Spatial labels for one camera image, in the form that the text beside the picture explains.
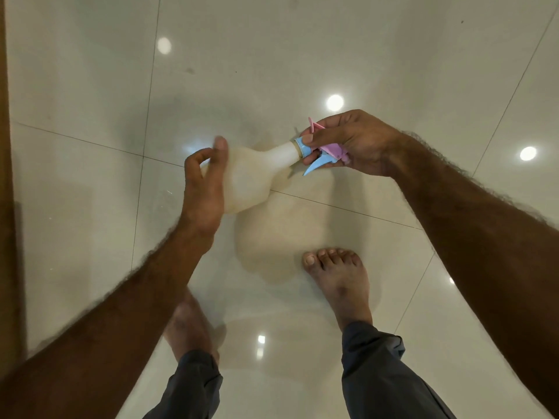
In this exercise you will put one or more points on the person's right hand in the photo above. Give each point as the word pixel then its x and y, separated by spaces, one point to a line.
pixel 369 143

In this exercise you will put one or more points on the person's left hand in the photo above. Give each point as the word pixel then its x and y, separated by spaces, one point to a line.
pixel 203 205

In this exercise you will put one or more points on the person's right thumb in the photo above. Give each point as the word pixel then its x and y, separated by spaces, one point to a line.
pixel 323 136

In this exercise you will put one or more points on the person's left thumb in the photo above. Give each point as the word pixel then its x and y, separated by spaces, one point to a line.
pixel 220 163

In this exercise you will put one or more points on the pink and blue spray nozzle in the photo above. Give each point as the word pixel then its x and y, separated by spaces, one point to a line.
pixel 329 151

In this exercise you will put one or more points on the white translucent spray bottle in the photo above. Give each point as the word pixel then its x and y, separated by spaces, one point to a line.
pixel 249 178

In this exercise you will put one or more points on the person's left forearm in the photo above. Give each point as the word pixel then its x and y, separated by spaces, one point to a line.
pixel 109 322

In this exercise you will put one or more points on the person's right forearm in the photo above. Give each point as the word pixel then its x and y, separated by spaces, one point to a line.
pixel 484 248

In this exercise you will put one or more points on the person's right foot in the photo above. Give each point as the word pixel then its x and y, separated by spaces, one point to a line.
pixel 340 283

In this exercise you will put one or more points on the person's foot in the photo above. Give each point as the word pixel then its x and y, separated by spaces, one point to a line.
pixel 187 327
pixel 340 283

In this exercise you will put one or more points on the person's left foot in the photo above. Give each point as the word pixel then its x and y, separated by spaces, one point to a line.
pixel 187 327

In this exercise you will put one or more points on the brown wooden panel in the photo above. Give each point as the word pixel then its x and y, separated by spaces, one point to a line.
pixel 8 213

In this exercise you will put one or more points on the person's left grey trouser leg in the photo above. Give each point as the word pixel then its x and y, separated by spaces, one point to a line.
pixel 192 388

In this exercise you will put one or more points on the person's grey trouser leg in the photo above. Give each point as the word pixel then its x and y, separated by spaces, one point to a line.
pixel 192 388
pixel 384 375

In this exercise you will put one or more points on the person's right grey trouser leg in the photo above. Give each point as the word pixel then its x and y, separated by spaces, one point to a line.
pixel 384 375

